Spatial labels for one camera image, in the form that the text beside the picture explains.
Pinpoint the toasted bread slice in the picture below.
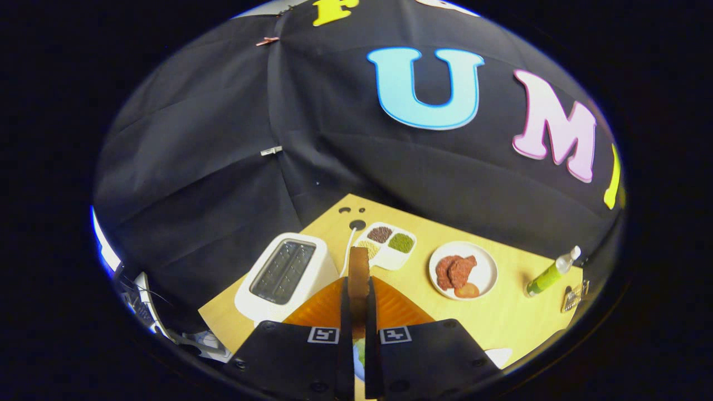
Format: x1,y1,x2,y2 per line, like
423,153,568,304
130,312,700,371
348,247,371,340

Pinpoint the white divided dish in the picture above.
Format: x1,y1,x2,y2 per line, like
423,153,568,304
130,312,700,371
352,222,417,271

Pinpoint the green label plastic bottle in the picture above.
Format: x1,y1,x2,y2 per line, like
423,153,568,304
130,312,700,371
525,246,582,297

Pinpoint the small white oval plate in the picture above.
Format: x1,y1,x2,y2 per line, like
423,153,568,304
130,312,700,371
485,348,513,369

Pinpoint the black backdrop cloth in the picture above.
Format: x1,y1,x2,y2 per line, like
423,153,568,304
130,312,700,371
94,0,626,335

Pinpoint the computer monitor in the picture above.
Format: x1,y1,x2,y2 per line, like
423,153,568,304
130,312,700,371
91,207,122,273

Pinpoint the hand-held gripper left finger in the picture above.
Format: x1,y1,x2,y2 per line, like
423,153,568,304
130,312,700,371
231,277,356,401

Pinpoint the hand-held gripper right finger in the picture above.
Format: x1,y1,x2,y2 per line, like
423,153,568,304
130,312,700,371
365,277,502,400

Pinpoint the white curved stand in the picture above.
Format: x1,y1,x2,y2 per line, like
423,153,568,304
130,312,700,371
133,272,170,338

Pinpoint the white toaster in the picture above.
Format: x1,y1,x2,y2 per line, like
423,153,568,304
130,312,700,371
235,232,339,324

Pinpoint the white round plate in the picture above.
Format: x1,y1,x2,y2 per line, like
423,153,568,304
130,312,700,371
428,241,499,301

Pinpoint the white toaster cable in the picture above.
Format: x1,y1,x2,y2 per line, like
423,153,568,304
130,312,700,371
340,227,357,277

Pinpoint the brown meat patty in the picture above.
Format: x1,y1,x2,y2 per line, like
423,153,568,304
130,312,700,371
436,255,460,291
448,255,478,288

